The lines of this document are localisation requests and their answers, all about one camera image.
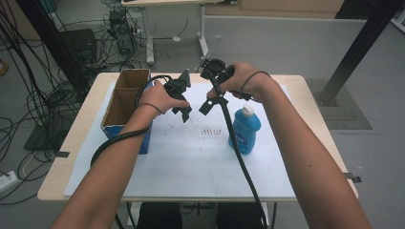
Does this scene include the grey grid floor mat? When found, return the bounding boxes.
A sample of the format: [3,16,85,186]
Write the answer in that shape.
[305,78,373,131]

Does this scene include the blue plastic bottle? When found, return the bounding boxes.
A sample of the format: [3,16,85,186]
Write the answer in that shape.
[227,104,262,156]

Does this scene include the right thin wrist cord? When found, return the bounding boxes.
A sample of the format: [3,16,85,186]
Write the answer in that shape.
[232,70,272,102]

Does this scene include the blue cardboard box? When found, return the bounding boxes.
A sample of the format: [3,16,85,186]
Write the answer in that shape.
[100,69,153,156]

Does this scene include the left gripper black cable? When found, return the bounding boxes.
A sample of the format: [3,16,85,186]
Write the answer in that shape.
[90,74,173,168]

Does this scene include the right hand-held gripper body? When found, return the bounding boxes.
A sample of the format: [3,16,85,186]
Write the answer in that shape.
[200,57,236,85]

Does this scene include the person's right hand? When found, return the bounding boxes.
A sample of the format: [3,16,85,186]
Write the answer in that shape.
[206,62,278,104]

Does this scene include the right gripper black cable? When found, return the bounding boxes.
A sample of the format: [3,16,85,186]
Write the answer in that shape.
[205,70,270,229]

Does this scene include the thin wrist cord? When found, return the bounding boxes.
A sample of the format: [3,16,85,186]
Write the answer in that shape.
[138,102,166,115]
[232,70,272,102]

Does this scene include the wooden table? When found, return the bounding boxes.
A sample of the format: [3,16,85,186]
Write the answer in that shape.
[37,72,359,203]

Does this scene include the person's left leg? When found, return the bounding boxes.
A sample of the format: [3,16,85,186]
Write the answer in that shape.
[136,201,184,229]

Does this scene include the brown wooden panel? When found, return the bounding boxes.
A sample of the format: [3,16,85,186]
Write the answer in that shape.
[0,0,42,41]

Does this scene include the person's leg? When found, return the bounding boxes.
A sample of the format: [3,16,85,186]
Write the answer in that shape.
[136,201,184,229]
[216,201,266,229]

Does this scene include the person's left hand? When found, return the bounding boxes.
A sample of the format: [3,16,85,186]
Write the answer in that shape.
[137,80,191,121]

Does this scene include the black computer tower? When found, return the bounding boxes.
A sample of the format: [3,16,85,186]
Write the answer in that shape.
[108,9,139,55]

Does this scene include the black metal frame post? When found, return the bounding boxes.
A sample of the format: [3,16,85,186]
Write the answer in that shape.
[15,0,86,94]
[316,0,405,108]

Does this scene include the white floor cable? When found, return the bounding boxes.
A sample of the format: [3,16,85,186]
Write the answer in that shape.
[21,152,36,170]

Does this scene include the teal object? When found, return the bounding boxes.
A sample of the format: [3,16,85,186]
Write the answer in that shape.
[39,0,59,14]

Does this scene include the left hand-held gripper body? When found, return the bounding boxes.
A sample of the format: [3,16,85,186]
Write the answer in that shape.
[163,69,192,103]

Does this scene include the person's right leg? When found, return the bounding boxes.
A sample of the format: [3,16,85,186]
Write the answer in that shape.
[216,201,266,229]

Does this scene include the tangle of black floor cables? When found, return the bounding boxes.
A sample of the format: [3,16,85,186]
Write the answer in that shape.
[0,0,141,206]

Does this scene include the white power strip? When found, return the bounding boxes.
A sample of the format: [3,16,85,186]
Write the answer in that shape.
[0,170,19,193]

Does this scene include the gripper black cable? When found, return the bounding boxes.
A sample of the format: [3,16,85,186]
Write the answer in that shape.
[90,74,173,168]
[205,70,270,229]

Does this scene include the dark floor plate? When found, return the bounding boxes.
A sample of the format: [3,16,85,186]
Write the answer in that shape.
[23,123,70,153]

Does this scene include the left thin wrist cord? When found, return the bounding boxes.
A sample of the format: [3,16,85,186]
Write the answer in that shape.
[138,102,166,115]

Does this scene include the black equipment case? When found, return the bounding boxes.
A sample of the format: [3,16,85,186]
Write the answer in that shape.
[58,28,98,65]

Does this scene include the white desk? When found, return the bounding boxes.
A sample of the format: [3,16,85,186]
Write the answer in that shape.
[120,0,239,67]

